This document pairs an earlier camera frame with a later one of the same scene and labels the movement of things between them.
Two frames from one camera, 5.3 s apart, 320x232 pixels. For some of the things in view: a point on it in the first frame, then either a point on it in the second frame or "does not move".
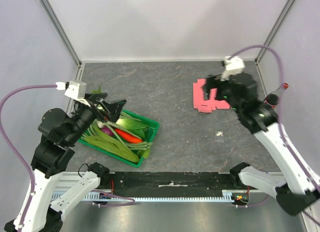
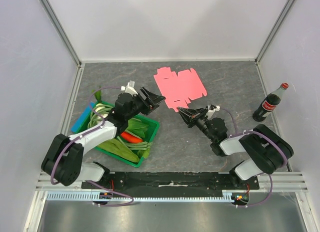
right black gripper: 223,86 -> 195,117
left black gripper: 113,109 -> 148,106
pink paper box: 206,106 -> 178,90
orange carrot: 128,137 does not move
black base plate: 168,182 does not move
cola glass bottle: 272,99 does not move
